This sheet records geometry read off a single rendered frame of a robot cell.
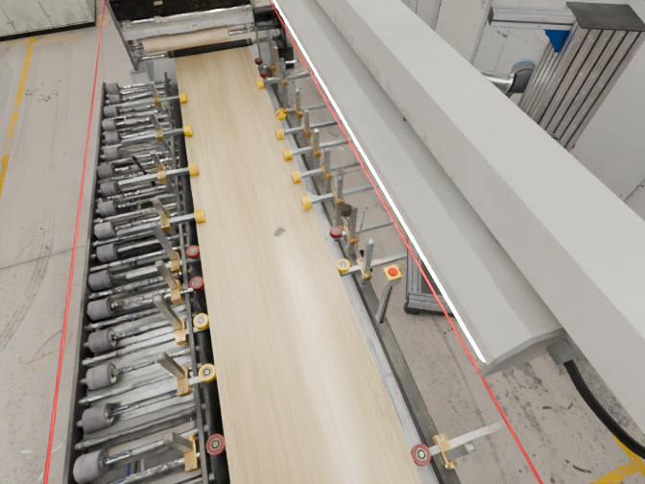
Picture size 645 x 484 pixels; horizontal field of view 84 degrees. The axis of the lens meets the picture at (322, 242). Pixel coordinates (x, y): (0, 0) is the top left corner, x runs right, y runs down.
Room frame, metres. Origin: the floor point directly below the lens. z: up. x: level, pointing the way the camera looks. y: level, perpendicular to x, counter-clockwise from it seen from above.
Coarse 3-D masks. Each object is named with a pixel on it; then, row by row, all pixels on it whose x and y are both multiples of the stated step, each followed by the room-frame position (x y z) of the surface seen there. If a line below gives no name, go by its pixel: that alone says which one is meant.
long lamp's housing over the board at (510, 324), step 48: (288, 0) 0.84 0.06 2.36; (336, 48) 0.59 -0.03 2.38; (336, 96) 0.51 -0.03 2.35; (384, 96) 0.45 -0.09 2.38; (384, 144) 0.37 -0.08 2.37; (432, 192) 0.27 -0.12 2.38; (432, 240) 0.22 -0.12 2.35; (480, 240) 0.20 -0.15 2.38; (480, 288) 0.16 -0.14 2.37; (528, 288) 0.15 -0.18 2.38; (480, 336) 0.12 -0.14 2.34; (528, 336) 0.11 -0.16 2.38
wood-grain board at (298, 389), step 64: (192, 64) 3.47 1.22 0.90; (192, 128) 2.46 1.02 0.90; (256, 128) 2.44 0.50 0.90; (192, 192) 1.74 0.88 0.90; (256, 192) 1.73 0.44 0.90; (256, 256) 1.20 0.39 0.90; (320, 256) 1.19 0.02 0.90; (256, 320) 0.79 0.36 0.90; (320, 320) 0.79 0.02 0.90; (256, 384) 0.47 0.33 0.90; (320, 384) 0.46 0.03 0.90; (256, 448) 0.20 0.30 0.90; (320, 448) 0.20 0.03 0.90; (384, 448) 0.19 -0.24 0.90
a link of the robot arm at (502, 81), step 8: (480, 72) 1.86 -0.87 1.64; (488, 72) 1.85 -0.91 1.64; (496, 72) 1.85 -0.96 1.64; (520, 72) 1.85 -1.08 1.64; (528, 72) 1.83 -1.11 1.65; (496, 80) 1.81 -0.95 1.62; (504, 80) 1.81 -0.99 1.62; (512, 80) 1.79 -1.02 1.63; (520, 80) 1.78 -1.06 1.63; (528, 80) 1.79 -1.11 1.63; (504, 88) 1.80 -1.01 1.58; (512, 88) 1.77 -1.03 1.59; (520, 88) 1.77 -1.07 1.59
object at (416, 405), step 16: (304, 144) 2.48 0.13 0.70; (304, 160) 2.30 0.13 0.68; (320, 176) 2.07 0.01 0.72; (320, 192) 1.91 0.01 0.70; (336, 224) 1.58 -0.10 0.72; (352, 256) 1.32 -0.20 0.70; (368, 288) 1.08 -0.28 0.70; (368, 304) 0.97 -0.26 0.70; (384, 336) 0.77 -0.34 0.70; (384, 352) 0.70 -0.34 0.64; (400, 352) 0.67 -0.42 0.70; (400, 368) 0.59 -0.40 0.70; (400, 384) 0.51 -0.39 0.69; (416, 384) 0.50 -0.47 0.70; (416, 400) 0.42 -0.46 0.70; (416, 416) 0.35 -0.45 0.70; (432, 432) 0.28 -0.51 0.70; (432, 464) 0.15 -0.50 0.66; (448, 480) 0.08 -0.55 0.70
